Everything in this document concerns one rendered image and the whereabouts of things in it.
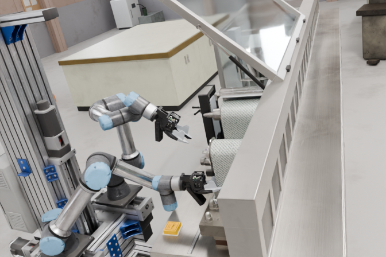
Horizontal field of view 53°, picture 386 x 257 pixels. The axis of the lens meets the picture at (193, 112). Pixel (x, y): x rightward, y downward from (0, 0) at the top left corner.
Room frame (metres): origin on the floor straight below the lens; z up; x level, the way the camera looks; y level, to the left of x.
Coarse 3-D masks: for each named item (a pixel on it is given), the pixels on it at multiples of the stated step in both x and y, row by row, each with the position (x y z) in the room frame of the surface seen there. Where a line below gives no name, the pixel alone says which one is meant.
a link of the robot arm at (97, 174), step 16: (96, 160) 1.66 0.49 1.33; (80, 176) 1.64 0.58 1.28; (96, 176) 1.59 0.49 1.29; (80, 192) 1.60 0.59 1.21; (64, 208) 1.61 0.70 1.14; (80, 208) 1.59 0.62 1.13; (48, 224) 1.66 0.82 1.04; (64, 224) 1.58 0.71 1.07; (48, 240) 1.54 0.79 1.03; (64, 240) 1.57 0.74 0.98
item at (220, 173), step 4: (216, 168) 1.58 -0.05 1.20; (220, 168) 1.57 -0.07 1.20; (224, 168) 1.57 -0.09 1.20; (228, 168) 1.56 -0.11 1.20; (216, 172) 1.58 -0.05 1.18; (220, 172) 1.57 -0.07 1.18; (224, 172) 1.57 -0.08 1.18; (216, 176) 1.58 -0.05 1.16; (220, 176) 1.58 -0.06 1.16; (224, 176) 1.57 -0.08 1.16; (216, 180) 1.59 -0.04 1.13; (220, 180) 1.58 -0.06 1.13; (224, 180) 1.57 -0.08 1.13; (220, 184) 1.58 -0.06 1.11
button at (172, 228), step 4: (168, 224) 1.61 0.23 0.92; (172, 224) 1.60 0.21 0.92; (176, 224) 1.60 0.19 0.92; (180, 224) 1.60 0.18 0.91; (164, 228) 1.58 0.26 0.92; (168, 228) 1.58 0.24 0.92; (172, 228) 1.57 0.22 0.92; (176, 228) 1.57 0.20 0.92; (164, 232) 1.57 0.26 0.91; (168, 232) 1.56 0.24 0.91; (172, 232) 1.55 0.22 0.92; (176, 232) 1.55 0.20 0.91
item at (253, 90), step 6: (222, 90) 1.93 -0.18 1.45; (228, 90) 1.89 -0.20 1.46; (234, 90) 1.87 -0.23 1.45; (240, 90) 1.86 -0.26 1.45; (246, 90) 1.85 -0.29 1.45; (252, 90) 1.83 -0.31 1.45; (258, 90) 1.82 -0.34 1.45; (216, 96) 1.87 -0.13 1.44; (222, 96) 1.87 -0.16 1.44; (228, 96) 1.85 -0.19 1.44; (234, 96) 1.83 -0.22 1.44; (240, 96) 1.82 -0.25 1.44
